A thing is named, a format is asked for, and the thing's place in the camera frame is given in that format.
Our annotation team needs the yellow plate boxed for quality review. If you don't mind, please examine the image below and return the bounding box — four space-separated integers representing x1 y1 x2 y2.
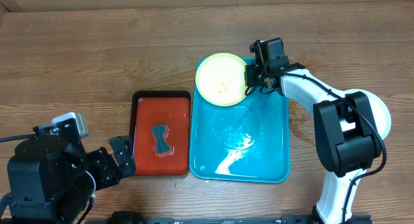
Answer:
195 52 247 106

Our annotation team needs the hourglass green red sponge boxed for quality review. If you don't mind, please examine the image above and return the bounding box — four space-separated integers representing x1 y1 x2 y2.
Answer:
151 125 174 157

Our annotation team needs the light blue plate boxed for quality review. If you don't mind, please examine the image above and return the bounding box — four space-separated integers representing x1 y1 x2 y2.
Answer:
343 89 392 140

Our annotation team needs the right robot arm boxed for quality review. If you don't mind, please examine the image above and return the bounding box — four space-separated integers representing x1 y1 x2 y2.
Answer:
245 38 391 223

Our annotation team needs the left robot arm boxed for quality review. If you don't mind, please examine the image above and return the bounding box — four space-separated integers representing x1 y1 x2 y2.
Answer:
1 118 136 223

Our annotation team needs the red black small tray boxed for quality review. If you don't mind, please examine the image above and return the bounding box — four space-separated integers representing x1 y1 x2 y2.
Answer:
129 91 191 175

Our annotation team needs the teal plastic tray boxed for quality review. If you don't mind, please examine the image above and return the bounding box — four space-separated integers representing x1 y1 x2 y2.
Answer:
188 56 291 184

